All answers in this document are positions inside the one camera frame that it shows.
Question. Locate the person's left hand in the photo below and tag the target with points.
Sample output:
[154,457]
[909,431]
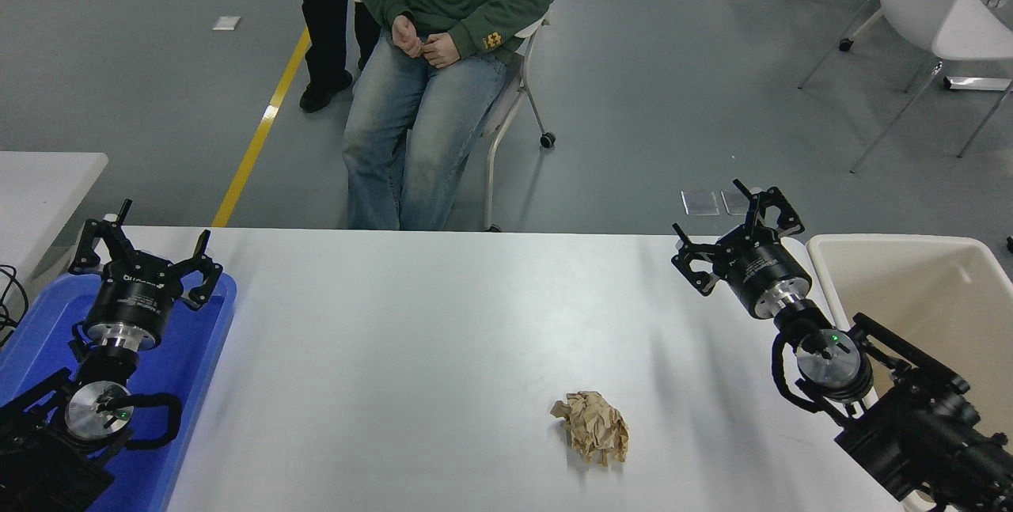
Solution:
[443,51]

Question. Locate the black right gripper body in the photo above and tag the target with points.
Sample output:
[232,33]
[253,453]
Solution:
[764,271]

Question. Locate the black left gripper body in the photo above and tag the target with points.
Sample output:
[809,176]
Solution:
[134,302]

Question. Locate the grey chair with casters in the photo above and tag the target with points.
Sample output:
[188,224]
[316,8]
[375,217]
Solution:
[510,96]

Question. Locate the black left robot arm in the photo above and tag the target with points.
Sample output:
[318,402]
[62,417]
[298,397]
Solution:
[47,464]

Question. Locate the blue plastic tray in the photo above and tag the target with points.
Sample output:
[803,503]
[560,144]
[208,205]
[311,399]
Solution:
[198,354]

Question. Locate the large pale plastic bin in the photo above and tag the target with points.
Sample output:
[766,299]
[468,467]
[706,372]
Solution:
[934,282]

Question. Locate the clear floor plate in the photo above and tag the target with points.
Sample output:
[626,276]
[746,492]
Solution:
[729,205]
[700,202]

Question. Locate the white table foot bar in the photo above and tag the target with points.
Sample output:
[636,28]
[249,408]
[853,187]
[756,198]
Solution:
[977,84]

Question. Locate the person's right hand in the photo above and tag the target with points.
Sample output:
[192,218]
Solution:
[406,33]

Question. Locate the white side table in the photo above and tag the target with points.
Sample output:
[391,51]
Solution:
[39,195]

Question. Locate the tan paper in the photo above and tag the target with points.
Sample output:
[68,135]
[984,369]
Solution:
[593,429]

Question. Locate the person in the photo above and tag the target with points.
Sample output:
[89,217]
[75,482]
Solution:
[427,124]
[324,13]

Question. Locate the white floor label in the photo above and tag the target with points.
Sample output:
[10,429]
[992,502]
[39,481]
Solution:
[226,23]

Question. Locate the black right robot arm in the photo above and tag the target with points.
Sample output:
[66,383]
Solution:
[910,425]

